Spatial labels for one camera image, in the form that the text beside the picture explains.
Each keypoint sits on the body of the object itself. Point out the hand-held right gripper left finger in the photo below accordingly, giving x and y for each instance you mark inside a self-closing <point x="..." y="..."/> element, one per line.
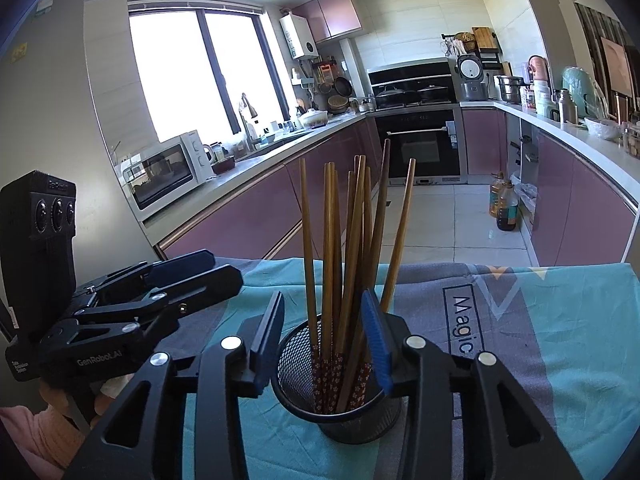
<point x="262" y="355"/>

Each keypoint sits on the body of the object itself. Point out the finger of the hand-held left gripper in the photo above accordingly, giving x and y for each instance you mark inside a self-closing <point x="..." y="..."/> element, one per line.
<point x="210" y="285"/>
<point x="185" y="262"/>

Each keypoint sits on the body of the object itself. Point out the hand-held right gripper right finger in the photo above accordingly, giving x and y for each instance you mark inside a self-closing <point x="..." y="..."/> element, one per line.
<point x="376" y="340"/>

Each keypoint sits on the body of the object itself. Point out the black mesh utensil holder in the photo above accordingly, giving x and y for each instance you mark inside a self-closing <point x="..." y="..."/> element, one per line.
<point x="295" y="360"/>

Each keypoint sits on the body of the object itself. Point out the bunch of wooden chopsticks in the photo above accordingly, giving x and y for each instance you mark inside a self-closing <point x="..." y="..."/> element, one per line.
<point x="327" y="260"/>

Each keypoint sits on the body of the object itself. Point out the person's left hand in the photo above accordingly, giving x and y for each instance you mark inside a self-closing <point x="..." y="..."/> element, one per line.
<point x="55" y="395"/>

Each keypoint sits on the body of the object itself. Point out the pink kitchen base cabinets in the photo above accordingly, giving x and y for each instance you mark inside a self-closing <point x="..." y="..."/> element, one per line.
<point x="250" y="220"/>
<point x="565" y="200"/>

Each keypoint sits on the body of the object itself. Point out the white microwave oven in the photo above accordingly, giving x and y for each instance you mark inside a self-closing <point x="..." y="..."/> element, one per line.
<point x="165" y="175"/>

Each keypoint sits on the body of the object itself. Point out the white kitchen countertop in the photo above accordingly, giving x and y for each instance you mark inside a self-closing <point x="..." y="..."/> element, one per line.
<point x="235" y="182"/>

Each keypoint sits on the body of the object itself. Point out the dark red bowl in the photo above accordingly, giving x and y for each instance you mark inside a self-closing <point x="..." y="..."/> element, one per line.
<point x="223" y="166"/>

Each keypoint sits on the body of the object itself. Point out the kitchen sink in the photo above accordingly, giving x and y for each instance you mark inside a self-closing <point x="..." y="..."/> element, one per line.
<point x="267" y="151"/>

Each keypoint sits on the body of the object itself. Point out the grey refrigerator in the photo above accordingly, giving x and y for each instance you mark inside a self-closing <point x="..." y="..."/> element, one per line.
<point x="75" y="110"/>

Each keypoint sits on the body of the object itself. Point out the steel sink faucet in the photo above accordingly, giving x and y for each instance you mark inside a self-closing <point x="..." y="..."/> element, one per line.
<point x="246" y="120"/>

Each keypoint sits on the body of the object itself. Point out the dark cooking oil bottle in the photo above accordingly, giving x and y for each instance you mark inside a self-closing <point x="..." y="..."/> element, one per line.
<point x="507" y="207"/>

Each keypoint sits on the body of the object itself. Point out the kitchen window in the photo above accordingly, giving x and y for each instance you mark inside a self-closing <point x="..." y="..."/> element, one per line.
<point x="175" y="75"/>

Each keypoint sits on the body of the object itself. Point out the white ceramic casserole pot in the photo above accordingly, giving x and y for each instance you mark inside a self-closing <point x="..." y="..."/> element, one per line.
<point x="314" y="119"/>

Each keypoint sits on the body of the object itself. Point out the teal and grey patchwork tablecloth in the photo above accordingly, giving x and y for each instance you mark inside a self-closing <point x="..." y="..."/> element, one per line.
<point x="575" y="360"/>

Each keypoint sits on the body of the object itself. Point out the black integrated stove oven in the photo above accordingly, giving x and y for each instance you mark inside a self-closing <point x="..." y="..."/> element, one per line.
<point x="425" y="145"/>

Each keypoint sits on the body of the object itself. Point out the white plastic bag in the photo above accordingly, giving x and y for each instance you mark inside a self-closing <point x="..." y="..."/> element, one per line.
<point x="526" y="202"/>

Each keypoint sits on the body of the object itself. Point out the woven bamboo basket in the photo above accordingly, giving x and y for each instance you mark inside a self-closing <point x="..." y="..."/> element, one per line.
<point x="338" y="104"/>

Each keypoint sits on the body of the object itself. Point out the small steel kettle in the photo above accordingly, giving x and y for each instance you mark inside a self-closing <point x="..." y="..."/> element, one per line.
<point x="364" y="105"/>

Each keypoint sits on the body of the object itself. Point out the hanging black frying pan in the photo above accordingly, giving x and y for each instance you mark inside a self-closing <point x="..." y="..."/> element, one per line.
<point x="343" y="86"/>

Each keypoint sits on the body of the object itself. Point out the black lidded wok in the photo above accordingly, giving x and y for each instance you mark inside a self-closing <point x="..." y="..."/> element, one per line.
<point x="435" y="93"/>
<point x="396" y="96"/>

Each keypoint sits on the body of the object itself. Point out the silver rice cooker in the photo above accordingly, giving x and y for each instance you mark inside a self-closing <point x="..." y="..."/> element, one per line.
<point x="472" y="77"/>

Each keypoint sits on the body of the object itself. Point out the stainless steel pot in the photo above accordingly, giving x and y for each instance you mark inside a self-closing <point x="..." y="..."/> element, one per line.
<point x="508" y="89"/>

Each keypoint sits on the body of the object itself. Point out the white jar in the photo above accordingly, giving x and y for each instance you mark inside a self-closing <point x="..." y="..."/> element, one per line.
<point x="543" y="97"/>

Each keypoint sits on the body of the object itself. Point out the stainless steel bottle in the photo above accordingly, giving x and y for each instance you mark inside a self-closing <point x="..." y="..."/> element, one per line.
<point x="568" y="107"/>

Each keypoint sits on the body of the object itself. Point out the pink electric kettle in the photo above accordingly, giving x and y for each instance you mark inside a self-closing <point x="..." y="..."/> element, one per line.
<point x="538" y="67"/>

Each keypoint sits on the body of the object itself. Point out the wooden cutting board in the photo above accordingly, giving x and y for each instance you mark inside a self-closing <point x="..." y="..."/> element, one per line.
<point x="486" y="37"/>

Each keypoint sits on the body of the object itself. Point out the egg basket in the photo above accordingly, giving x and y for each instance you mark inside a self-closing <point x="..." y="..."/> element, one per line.
<point x="632" y="140"/>

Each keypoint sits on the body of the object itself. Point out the mint green appliance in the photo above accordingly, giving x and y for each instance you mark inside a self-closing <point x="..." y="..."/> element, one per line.
<point x="582" y="87"/>

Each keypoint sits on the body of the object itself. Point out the striped curtain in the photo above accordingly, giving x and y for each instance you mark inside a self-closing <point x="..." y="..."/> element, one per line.
<point x="595" y="35"/>

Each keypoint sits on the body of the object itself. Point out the wall utensil rack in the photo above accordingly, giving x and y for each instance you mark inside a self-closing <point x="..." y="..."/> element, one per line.
<point x="312" y="74"/>

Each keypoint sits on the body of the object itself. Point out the white wall water heater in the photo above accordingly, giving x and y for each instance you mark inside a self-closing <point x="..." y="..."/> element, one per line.
<point x="298" y="35"/>

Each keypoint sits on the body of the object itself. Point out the pink upper wall cabinet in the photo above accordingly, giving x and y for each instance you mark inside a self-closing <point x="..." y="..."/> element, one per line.
<point x="335" y="15"/>

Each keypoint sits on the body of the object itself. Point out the black wall rack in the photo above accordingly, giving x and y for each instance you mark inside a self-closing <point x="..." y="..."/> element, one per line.
<point x="467" y="45"/>

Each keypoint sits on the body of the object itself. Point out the framed wall picture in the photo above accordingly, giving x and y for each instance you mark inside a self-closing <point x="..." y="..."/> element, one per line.
<point x="617" y="65"/>

